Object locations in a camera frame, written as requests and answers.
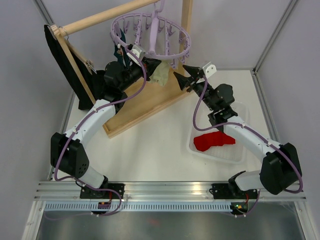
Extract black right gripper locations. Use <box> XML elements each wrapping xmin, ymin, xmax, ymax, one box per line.
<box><xmin>174</xmin><ymin>64</ymin><xmax>217</xmax><ymax>111</ymax></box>

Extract cream sock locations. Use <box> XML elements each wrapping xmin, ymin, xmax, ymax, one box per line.
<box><xmin>149</xmin><ymin>61</ymin><xmax>171</xmax><ymax>87</ymax></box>

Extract purple round clip hanger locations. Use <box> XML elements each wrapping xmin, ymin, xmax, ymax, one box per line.
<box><xmin>110</xmin><ymin>0</ymin><xmax>192</xmax><ymax>69</ymax></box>

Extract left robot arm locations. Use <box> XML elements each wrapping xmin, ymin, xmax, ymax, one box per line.
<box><xmin>50</xmin><ymin>57</ymin><xmax>161</xmax><ymax>199</ymax></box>

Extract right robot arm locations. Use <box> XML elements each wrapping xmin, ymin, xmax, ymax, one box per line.
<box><xmin>173</xmin><ymin>63</ymin><xmax>304</xmax><ymax>198</ymax></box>

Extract black shorts on hanger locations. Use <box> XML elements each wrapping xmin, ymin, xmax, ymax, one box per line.
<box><xmin>44</xmin><ymin>24</ymin><xmax>105</xmax><ymax>110</ymax></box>

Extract wooden rack base tray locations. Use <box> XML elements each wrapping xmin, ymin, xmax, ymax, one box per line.
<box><xmin>103</xmin><ymin>69</ymin><xmax>189</xmax><ymax>139</ymax></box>

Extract red sock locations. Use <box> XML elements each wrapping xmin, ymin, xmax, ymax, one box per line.
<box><xmin>193</xmin><ymin>131</ymin><xmax>236</xmax><ymax>152</ymax></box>

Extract wooden rack top rod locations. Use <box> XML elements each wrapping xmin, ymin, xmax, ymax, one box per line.
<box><xmin>59</xmin><ymin>0</ymin><xmax>158</xmax><ymax>37</ymax></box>

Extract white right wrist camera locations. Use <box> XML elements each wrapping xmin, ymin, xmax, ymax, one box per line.
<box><xmin>202</xmin><ymin>62</ymin><xmax>217</xmax><ymax>78</ymax></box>

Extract wooden rack right post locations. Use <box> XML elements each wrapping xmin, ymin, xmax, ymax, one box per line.
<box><xmin>177</xmin><ymin>0</ymin><xmax>194</xmax><ymax>77</ymax></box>

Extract wooden rack post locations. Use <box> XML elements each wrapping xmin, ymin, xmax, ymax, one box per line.
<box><xmin>177</xmin><ymin>0</ymin><xmax>194</xmax><ymax>77</ymax></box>
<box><xmin>57</xmin><ymin>33</ymin><xmax>96</xmax><ymax>104</ymax></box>

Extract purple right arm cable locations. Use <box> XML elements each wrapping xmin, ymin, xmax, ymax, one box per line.
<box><xmin>193</xmin><ymin>77</ymin><xmax>305</xmax><ymax>218</ymax></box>

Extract wooden rack left post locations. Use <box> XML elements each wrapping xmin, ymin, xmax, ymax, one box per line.
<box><xmin>57</xmin><ymin>33</ymin><xmax>96</xmax><ymax>104</ymax></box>

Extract white slotted cable duct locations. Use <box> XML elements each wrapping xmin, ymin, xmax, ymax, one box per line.
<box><xmin>44</xmin><ymin>201</ymin><xmax>232</xmax><ymax>213</ymax></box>

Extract aluminium mounting rail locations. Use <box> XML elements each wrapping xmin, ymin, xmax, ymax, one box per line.
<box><xmin>33</xmin><ymin>181</ymin><xmax>307</xmax><ymax>201</ymax></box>

